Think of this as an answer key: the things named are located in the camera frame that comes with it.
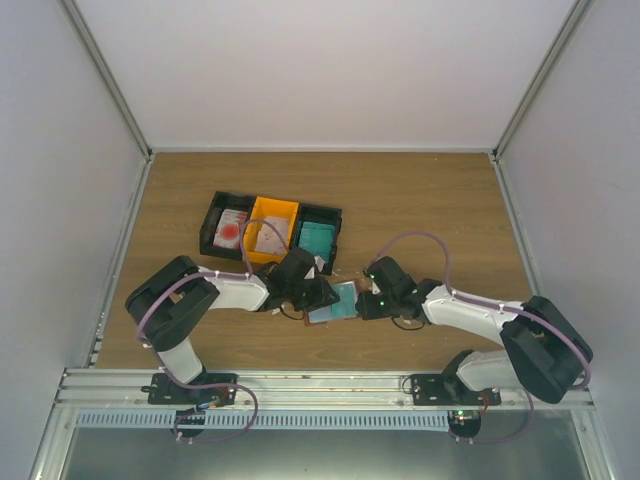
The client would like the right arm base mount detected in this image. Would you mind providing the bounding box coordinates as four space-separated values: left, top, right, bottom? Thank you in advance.
400 373 502 407

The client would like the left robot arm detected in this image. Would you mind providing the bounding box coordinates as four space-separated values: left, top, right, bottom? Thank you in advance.
125 247 339 404

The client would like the aluminium rail frame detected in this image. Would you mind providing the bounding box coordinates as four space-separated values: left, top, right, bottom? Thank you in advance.
27 368 614 480

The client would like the grey slotted cable duct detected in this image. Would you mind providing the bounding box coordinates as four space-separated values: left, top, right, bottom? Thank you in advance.
76 408 449 432

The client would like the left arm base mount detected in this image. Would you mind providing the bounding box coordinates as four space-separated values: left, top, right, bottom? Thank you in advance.
141 373 238 407

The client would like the brown leather card holder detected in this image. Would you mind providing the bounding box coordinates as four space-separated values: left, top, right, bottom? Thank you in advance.
303 279 368 327

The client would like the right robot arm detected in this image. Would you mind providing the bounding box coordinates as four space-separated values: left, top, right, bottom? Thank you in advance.
356 256 593 405

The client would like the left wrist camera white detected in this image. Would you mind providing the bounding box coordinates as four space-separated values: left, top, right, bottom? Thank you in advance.
304 256 325 280

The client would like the green cards stack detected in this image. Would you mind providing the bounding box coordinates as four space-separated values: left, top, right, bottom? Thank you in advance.
297 221 335 263

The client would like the black bin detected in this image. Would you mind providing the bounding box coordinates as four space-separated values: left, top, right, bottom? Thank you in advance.
290 203 342 276
199 191 256 260

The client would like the red white cards stack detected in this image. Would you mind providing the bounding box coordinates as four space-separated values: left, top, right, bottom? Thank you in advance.
212 209 247 250

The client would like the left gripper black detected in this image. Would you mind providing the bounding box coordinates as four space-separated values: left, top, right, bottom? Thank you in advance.
287 276 340 313

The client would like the white pink cards stack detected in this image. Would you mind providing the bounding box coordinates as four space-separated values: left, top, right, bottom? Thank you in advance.
255 216 290 255

